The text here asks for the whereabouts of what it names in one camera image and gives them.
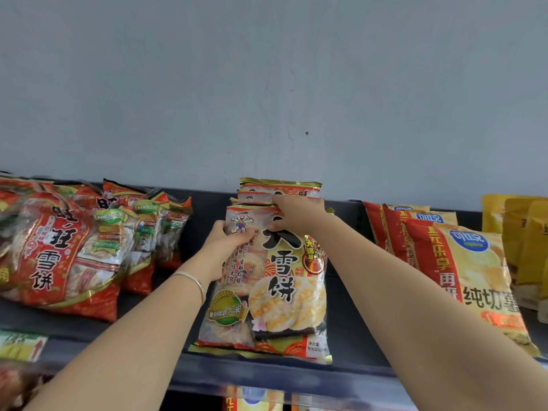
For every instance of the person's right hand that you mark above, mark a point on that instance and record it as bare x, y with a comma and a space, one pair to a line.
304, 213

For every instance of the yellow snack bag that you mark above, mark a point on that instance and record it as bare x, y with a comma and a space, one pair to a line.
535, 252
492, 213
513, 235

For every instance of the person's right thumb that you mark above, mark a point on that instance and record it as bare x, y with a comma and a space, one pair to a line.
286, 222

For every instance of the person's right forearm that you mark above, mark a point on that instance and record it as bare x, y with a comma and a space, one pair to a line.
419, 321

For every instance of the red rice cracker packet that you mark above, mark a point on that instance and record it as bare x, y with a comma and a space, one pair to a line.
175, 235
38, 186
10, 209
55, 252
137, 235

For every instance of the person's left hand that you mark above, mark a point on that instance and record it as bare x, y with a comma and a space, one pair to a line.
214, 252

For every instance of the red yellow potato chip bag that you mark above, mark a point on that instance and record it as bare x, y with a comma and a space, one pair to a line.
471, 273
373, 222
398, 235

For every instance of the dark grey metal shelf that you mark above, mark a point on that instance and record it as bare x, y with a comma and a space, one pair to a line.
355, 329

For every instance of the blurred red snack packet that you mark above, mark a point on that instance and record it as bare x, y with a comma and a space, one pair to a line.
15, 387

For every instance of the person's left thumb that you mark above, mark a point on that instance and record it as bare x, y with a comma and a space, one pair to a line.
244, 237

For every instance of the person's left forearm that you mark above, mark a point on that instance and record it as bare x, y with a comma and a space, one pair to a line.
128, 350

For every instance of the yellow blue snack packet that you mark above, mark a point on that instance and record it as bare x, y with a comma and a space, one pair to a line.
252, 398

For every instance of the green yellow shelf label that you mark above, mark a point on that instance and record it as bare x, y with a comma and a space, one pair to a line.
21, 345

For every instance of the gold-edged rice cracker packet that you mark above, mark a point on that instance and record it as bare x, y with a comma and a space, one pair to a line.
257, 198
282, 291
280, 184

